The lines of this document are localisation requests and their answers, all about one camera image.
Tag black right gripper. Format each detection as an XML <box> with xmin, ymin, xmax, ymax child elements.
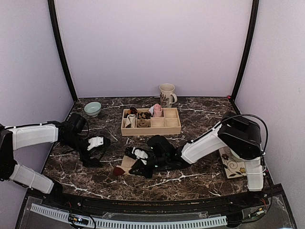
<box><xmin>129</xmin><ymin>155</ymin><xmax>168</xmax><ymax>179</ymax></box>

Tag wooden compartment organizer box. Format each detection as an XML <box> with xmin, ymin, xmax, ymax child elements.
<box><xmin>121</xmin><ymin>108</ymin><xmax>182</xmax><ymax>136</ymax></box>

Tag beige striped cuff sock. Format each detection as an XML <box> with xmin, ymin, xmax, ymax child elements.
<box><xmin>113</xmin><ymin>156</ymin><xmax>138</xmax><ymax>176</ymax></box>

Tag pink patterned long sock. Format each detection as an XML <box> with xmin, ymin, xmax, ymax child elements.
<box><xmin>149</xmin><ymin>104</ymin><xmax>163</xmax><ymax>117</ymax></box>

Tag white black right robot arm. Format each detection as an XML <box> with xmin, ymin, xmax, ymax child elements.
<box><xmin>125</xmin><ymin>112</ymin><xmax>266</xmax><ymax>207</ymax></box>

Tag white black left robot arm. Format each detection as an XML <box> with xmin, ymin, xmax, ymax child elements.
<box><xmin>0</xmin><ymin>113</ymin><xmax>111</xmax><ymax>208</ymax></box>

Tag light blue ceramic bowl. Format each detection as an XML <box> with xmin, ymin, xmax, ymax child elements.
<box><xmin>84</xmin><ymin>102</ymin><xmax>102</xmax><ymax>117</ymax></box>

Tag dark argyle rolled sock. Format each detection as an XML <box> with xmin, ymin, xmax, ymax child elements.
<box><xmin>138</xmin><ymin>112</ymin><xmax>152</xmax><ymax>120</ymax></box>

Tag white ribbed rolled sock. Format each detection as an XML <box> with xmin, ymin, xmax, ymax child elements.
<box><xmin>125</xmin><ymin>114</ymin><xmax>136</xmax><ymax>128</ymax></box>

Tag coral pattern ceramic mug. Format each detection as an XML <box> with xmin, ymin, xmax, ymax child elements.
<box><xmin>159</xmin><ymin>83</ymin><xmax>178</xmax><ymax>108</ymax></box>

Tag pale green candle dish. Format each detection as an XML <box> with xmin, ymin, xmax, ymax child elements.
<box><xmin>230</xmin><ymin>149</ymin><xmax>242</xmax><ymax>161</ymax></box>

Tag floral pattern coaster tile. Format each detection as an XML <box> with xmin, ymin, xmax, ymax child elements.
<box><xmin>219</xmin><ymin>147</ymin><xmax>246</xmax><ymax>179</ymax></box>

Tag white slotted cable duct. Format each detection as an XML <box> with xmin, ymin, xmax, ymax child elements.
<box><xmin>30</xmin><ymin>204</ymin><xmax>227</xmax><ymax>229</ymax></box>

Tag black front table rail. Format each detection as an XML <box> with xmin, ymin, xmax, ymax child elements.
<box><xmin>23</xmin><ymin>183</ymin><xmax>284</xmax><ymax>217</ymax></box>

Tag black right frame post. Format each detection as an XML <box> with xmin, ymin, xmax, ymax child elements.
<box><xmin>231</xmin><ymin>0</ymin><xmax>259</xmax><ymax>101</ymax></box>

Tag black frame post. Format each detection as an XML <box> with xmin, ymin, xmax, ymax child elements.
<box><xmin>47</xmin><ymin>0</ymin><xmax>78</xmax><ymax>103</ymax></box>
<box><xmin>231</xmin><ymin>0</ymin><xmax>259</xmax><ymax>101</ymax></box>

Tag black left frame post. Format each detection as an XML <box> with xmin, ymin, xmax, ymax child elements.
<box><xmin>47</xmin><ymin>0</ymin><xmax>78</xmax><ymax>103</ymax></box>

